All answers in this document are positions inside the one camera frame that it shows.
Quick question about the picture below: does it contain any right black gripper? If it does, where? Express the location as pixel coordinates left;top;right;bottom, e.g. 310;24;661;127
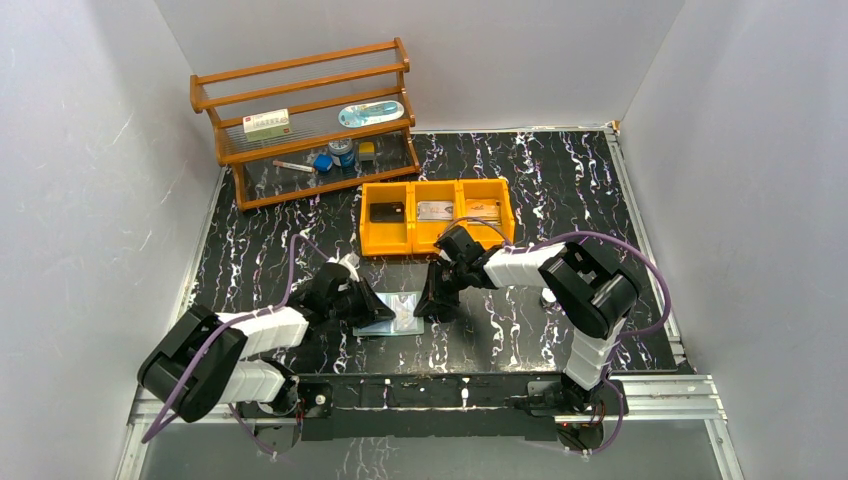
414;262;469;320

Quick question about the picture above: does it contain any white printed card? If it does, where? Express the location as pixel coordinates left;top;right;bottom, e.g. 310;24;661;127
391;293;418;331

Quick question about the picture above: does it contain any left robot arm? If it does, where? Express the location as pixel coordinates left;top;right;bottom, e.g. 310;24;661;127
137;258;395;423

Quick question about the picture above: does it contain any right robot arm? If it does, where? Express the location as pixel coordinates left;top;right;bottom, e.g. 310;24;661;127
415;225;642;414

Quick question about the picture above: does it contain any silver card in bin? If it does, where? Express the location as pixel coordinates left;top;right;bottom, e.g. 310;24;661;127
416;200;454;222

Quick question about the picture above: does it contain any black card in bin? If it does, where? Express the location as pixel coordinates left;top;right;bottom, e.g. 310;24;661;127
368;202;406;224

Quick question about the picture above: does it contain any orange card in bin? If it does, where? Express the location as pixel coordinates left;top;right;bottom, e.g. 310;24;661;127
465;199;501;225

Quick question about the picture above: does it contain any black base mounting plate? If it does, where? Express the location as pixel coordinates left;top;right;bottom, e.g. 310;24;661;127
236;372;630;447

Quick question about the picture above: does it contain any yellow three-compartment bin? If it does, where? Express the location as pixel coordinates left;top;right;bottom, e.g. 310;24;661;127
359;178;516;256

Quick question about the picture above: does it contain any small white clip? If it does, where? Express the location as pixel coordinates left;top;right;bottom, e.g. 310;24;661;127
540;288;557;308

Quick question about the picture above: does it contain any blue small cube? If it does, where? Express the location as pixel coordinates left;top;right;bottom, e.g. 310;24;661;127
312;154;334;173

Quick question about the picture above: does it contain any white tube stick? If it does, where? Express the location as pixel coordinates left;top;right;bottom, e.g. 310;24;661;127
272;160;314;173

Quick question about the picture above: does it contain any blue oval packaged item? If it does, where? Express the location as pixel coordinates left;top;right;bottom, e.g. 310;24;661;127
338;100;405;129

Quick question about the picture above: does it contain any wooden three-tier shelf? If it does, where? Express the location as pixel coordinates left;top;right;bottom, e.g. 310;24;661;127
189;38;421;212

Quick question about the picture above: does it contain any white medicine box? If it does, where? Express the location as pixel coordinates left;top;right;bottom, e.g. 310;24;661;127
242;109;291;142

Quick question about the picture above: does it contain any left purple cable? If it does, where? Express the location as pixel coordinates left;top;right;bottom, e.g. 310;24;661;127
140;233;333;458

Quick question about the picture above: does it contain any aluminium frame rail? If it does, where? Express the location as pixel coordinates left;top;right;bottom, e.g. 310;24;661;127
117;374;743;479

